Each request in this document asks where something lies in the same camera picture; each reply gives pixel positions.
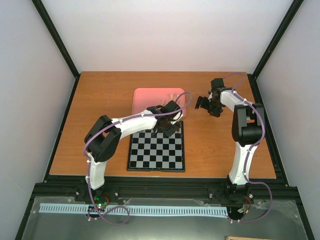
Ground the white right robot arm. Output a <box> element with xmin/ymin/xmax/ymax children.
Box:
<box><xmin>195</xmin><ymin>87</ymin><xmax>266</xmax><ymax>185</ymax></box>

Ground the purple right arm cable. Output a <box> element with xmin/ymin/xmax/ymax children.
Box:
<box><xmin>221</xmin><ymin>72</ymin><xmax>273</xmax><ymax>224</ymax></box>

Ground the black white chess board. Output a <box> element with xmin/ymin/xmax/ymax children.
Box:
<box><xmin>126</xmin><ymin>121</ymin><xmax>186</xmax><ymax>173</ymax></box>

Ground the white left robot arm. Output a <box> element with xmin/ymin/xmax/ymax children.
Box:
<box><xmin>82</xmin><ymin>102</ymin><xmax>185</xmax><ymax>202</ymax></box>

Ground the light blue cable duct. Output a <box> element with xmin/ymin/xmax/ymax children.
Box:
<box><xmin>38</xmin><ymin>203</ymin><xmax>228</xmax><ymax>218</ymax></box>

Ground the pink plastic tray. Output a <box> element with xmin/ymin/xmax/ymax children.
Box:
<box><xmin>131</xmin><ymin>87</ymin><xmax>185</xmax><ymax>115</ymax></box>

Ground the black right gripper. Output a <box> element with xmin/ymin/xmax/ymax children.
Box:
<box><xmin>195</xmin><ymin>96</ymin><xmax>223</xmax><ymax>118</ymax></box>

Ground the black aluminium frame base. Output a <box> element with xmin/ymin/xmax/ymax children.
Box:
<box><xmin>15</xmin><ymin>173</ymin><xmax>315</xmax><ymax>240</ymax></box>

